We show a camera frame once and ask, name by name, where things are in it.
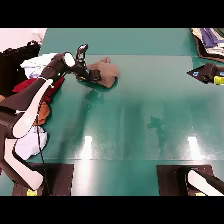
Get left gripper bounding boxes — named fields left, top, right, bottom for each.
left=76, top=65, right=102, bottom=83

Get white garment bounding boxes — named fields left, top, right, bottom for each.
left=14, top=125, right=49, bottom=161
left=20, top=52, right=60, bottom=80

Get orange garment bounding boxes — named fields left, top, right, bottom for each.
left=34, top=99, right=52, bottom=127

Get red garment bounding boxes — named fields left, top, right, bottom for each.
left=12, top=76, right=66, bottom=104

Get black garment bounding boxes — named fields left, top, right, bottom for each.
left=0, top=40, right=42, bottom=98

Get dark brown garment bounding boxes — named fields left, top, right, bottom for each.
left=190, top=29, right=224, bottom=64

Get purple garment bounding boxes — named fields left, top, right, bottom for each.
left=199, top=27, right=224, bottom=49

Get cream garment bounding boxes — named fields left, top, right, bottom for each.
left=191, top=27, right=224, bottom=57

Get black cable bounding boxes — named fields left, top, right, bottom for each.
left=34, top=113, right=51, bottom=197

